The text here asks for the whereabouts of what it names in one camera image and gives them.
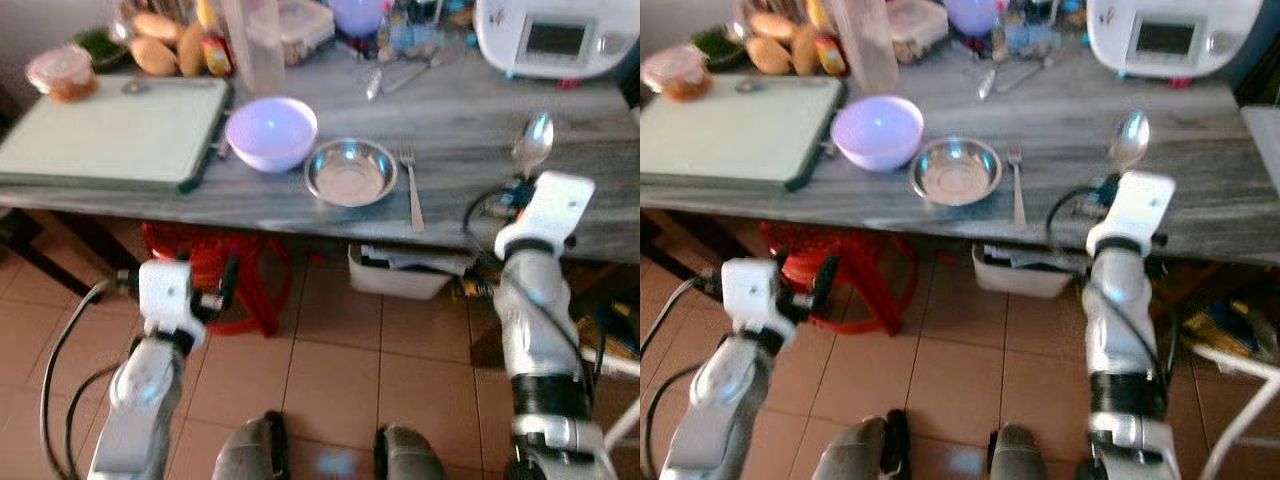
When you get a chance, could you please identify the large steel spoon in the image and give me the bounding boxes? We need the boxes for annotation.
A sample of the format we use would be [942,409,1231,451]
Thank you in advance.
[1109,108,1152,181]
[511,111,555,183]

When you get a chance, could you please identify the red plastic stool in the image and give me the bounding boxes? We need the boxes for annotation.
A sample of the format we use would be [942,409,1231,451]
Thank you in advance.
[759,221,907,337]
[141,221,293,337]

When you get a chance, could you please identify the steel fork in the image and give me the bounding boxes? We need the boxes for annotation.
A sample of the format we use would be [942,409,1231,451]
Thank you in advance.
[399,145,427,234]
[1007,145,1030,232]

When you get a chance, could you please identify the white plastic bin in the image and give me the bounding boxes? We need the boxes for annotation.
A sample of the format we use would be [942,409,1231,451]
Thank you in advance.
[971,242,1092,300]
[347,242,473,302]

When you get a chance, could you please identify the steel kitchen tongs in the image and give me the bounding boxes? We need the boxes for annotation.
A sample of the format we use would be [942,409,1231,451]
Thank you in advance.
[364,54,447,102]
[974,54,1057,102]

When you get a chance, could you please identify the small steel bowl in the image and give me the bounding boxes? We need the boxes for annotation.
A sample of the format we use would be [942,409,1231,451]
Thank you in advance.
[909,137,1004,208]
[304,138,400,209]

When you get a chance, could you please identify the grey left robot foot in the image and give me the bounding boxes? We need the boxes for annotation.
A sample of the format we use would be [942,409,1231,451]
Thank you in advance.
[211,409,292,480]
[811,409,912,480]

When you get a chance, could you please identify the grey robot foot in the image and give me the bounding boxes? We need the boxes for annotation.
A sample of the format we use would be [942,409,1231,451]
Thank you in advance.
[211,409,292,480]
[811,409,912,480]
[989,424,1077,480]
[374,424,452,480]

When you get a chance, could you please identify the lilac plastic bowl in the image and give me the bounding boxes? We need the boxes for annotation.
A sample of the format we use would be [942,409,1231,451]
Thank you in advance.
[225,96,320,175]
[831,95,926,173]

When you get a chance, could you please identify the white rice cooker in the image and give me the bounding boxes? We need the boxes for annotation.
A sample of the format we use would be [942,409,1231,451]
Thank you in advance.
[474,0,641,82]
[1086,0,1270,80]

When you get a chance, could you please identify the yellow blue bag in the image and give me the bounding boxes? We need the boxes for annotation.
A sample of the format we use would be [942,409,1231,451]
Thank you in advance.
[1178,294,1280,367]
[588,298,641,363]

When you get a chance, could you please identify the pale green cutting board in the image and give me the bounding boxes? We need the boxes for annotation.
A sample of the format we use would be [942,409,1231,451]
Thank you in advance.
[640,74,850,192]
[0,74,234,194]

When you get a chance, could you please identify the round clear food tub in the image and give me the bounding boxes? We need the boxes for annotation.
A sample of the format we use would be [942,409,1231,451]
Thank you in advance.
[641,44,714,103]
[26,45,100,104]

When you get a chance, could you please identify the white pipe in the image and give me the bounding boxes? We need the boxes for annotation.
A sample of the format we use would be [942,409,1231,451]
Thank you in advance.
[1192,342,1280,480]
[598,348,641,453]

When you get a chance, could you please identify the thin steel spoon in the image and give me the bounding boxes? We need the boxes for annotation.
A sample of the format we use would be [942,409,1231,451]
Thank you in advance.
[121,78,217,94]
[734,76,833,94]

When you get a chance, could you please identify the round purple container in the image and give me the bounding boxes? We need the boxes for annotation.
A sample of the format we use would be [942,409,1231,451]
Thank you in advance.
[942,0,1002,39]
[327,0,392,40]

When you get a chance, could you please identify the red yellow snack packet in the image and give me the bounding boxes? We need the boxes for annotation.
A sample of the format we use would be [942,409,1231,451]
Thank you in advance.
[815,34,849,79]
[200,34,234,79]

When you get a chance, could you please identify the brown bread roll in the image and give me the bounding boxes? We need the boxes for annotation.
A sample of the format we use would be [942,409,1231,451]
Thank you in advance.
[130,11,182,44]
[129,37,180,77]
[177,24,207,79]
[792,24,823,77]
[744,36,797,76]
[749,11,800,44]

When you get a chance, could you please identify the clear plastic pitcher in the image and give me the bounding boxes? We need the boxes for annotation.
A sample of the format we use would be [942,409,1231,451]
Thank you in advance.
[831,0,902,97]
[220,0,289,99]

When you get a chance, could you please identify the clear lidded storage box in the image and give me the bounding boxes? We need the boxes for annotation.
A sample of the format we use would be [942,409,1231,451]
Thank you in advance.
[280,0,337,67]
[890,0,950,67]

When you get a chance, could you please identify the dark green bowl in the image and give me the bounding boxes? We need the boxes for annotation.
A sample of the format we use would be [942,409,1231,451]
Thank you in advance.
[73,27,132,72]
[692,27,751,71]

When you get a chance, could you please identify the grey right robot foot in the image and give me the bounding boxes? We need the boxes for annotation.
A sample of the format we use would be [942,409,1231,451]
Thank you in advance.
[374,424,452,480]
[989,424,1077,480]

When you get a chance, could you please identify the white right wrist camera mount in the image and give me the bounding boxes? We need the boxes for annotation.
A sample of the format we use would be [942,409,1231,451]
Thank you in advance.
[496,171,597,253]
[1086,170,1177,255]

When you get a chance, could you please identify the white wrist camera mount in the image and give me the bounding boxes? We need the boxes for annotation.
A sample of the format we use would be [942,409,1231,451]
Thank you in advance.
[496,171,597,253]
[720,257,793,337]
[1086,170,1177,255]
[138,259,207,337]

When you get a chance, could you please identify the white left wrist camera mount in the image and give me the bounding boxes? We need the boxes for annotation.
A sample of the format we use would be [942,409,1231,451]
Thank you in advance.
[720,257,793,337]
[138,259,207,337]

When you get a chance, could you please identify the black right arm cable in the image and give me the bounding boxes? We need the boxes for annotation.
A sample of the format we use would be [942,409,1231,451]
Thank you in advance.
[1045,184,1105,259]
[461,184,523,263]

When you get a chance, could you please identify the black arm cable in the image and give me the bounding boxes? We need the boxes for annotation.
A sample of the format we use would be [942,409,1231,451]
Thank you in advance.
[38,278,143,480]
[1045,184,1105,259]
[461,184,523,263]
[640,272,725,480]

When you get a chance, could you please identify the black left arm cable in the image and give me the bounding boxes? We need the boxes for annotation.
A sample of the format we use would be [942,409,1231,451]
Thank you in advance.
[38,278,143,480]
[640,272,725,480]

